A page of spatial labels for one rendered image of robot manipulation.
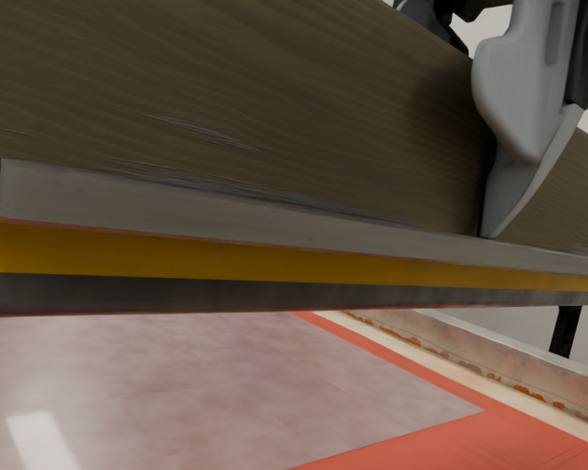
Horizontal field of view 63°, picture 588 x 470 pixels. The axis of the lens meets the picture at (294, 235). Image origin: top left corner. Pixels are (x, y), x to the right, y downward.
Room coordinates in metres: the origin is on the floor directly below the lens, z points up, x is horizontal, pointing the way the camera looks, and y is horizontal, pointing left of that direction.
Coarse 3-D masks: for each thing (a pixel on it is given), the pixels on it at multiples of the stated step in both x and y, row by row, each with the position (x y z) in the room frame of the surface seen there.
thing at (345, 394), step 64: (192, 320) 0.42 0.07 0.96; (256, 320) 0.47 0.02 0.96; (320, 320) 0.52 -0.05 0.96; (256, 384) 0.31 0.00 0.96; (320, 384) 0.34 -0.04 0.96; (384, 384) 0.36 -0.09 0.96; (448, 384) 0.39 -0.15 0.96; (320, 448) 0.25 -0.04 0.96; (384, 448) 0.26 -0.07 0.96; (448, 448) 0.28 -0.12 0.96; (512, 448) 0.30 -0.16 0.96; (576, 448) 0.32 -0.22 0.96
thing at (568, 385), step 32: (384, 320) 0.53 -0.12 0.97; (416, 320) 0.50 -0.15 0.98; (448, 320) 0.49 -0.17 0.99; (448, 352) 0.47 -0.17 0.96; (480, 352) 0.45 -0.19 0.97; (512, 352) 0.43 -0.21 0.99; (544, 352) 0.43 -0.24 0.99; (512, 384) 0.42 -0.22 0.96; (544, 384) 0.40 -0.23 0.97; (576, 384) 0.39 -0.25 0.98
